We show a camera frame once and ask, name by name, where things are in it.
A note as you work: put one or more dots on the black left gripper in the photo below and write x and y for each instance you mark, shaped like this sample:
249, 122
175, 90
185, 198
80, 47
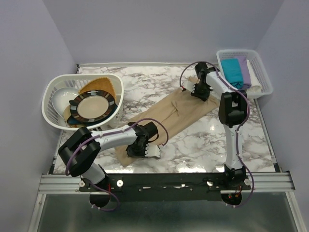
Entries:
130, 153

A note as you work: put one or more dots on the white rectangular plastic basket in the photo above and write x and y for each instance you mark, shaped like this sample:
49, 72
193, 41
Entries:
257, 67

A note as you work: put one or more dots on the teal rolled t shirt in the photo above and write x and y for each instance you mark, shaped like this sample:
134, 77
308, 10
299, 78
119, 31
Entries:
232, 72

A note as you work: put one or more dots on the white round dish basket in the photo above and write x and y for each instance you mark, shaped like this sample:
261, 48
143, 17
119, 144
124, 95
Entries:
78, 81

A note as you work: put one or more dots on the white bowl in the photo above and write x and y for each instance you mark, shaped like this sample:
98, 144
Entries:
61, 98

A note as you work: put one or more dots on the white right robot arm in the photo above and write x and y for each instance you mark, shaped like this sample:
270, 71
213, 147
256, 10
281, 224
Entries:
233, 112

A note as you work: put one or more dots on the beige t shirt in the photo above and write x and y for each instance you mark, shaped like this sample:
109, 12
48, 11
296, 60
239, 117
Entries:
177, 111

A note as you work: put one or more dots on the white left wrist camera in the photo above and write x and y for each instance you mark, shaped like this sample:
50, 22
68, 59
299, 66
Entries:
152, 151

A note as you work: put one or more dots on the purple rolled t shirt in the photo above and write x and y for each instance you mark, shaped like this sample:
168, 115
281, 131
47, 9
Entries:
245, 72

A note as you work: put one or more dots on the white rolled t shirt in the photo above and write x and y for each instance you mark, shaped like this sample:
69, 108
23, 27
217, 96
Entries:
255, 84

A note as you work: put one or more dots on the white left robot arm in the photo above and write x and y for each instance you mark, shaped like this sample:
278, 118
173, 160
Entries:
81, 149

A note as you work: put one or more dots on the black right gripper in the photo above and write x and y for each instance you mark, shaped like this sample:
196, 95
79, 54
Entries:
204, 97

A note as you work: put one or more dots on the woven tan placemat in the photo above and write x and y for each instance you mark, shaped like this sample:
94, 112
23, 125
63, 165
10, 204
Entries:
103, 83

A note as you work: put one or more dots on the aluminium frame rail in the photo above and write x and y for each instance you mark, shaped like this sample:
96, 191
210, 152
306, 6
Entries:
263, 182

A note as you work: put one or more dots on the striped rim ceramic plate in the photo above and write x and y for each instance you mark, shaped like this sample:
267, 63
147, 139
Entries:
90, 108

